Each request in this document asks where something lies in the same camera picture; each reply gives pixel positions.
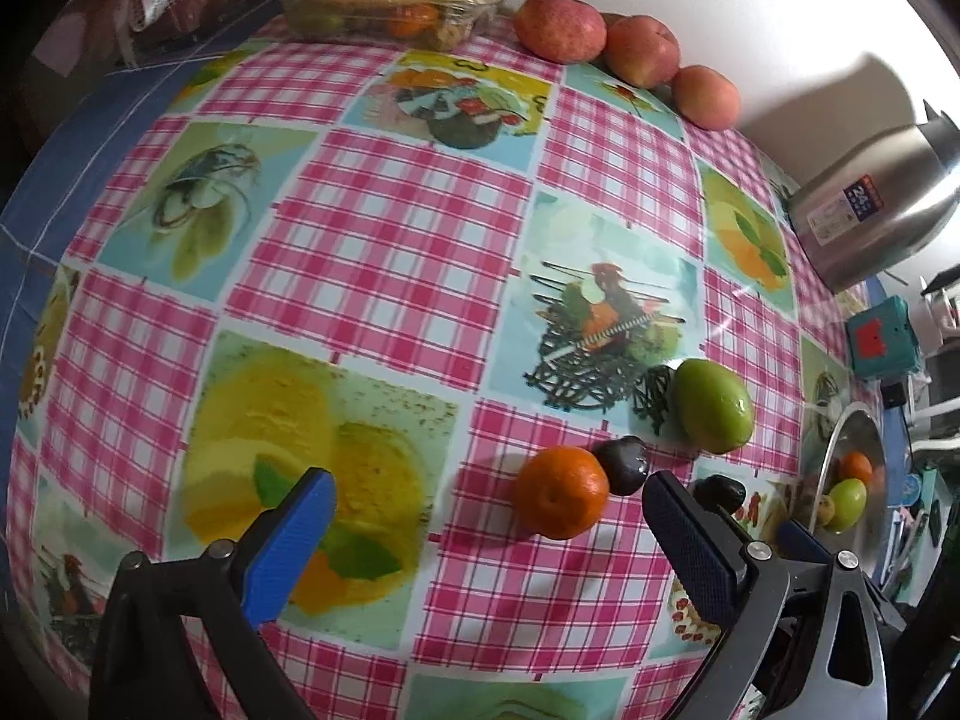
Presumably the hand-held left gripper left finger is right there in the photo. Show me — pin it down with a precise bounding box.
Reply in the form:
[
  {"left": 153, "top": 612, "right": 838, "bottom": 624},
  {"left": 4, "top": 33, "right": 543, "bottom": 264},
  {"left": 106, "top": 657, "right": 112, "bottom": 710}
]
[{"left": 88, "top": 467, "right": 338, "bottom": 720}]

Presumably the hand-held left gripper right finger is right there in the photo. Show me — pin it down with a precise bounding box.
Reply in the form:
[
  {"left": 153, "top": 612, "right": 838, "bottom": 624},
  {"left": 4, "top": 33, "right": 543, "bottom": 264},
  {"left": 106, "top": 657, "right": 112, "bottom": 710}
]
[{"left": 643, "top": 471, "right": 893, "bottom": 720}]

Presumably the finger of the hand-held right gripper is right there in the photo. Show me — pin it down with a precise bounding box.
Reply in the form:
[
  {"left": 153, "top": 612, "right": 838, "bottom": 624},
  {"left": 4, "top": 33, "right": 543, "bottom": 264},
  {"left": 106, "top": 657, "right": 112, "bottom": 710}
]
[{"left": 776, "top": 519, "right": 910, "bottom": 632}]

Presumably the dark plum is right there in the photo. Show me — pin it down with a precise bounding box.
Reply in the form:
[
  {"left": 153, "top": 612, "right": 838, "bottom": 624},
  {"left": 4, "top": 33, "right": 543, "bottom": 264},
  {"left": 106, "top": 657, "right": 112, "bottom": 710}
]
[
  {"left": 693, "top": 475, "right": 748, "bottom": 512},
  {"left": 592, "top": 436, "right": 650, "bottom": 496}
]

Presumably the round metal tray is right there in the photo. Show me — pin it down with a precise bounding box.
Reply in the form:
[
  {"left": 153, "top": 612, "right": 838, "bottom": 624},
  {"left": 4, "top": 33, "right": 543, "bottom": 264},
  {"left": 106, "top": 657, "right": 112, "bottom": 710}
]
[{"left": 796, "top": 401, "right": 899, "bottom": 578}]

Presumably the teal box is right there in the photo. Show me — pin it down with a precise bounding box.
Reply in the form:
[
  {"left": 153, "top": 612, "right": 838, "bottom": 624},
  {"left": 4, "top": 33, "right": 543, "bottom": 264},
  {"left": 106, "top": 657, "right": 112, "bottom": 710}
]
[{"left": 846, "top": 297, "right": 925, "bottom": 382}]

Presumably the white box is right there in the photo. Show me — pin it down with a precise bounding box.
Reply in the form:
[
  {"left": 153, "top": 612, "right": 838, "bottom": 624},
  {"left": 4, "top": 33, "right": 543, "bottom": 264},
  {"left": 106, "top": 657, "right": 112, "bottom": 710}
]
[{"left": 921, "top": 286, "right": 960, "bottom": 332}]

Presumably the pink checked tablecloth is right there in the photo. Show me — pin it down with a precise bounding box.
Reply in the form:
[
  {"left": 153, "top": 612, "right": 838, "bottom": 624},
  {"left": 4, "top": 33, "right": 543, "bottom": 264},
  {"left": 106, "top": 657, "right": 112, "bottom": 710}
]
[{"left": 0, "top": 30, "right": 908, "bottom": 720}]

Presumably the stainless steel kettle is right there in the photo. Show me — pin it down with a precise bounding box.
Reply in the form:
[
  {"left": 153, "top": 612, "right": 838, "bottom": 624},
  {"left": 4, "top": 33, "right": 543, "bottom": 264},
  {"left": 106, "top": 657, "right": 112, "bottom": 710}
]
[{"left": 786, "top": 99, "right": 960, "bottom": 295}]

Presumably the red apple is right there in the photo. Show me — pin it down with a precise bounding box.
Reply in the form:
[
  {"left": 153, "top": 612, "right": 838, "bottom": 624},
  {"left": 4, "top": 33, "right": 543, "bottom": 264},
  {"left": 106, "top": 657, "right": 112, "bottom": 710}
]
[
  {"left": 514, "top": 0, "right": 608, "bottom": 65},
  {"left": 604, "top": 15, "right": 682, "bottom": 89},
  {"left": 671, "top": 65, "right": 742, "bottom": 131}
]

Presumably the clear plastic fruit container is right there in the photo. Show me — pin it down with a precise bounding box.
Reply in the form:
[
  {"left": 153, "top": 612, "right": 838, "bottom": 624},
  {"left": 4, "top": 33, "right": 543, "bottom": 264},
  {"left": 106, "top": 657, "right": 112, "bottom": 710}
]
[{"left": 270, "top": 0, "right": 517, "bottom": 53}]

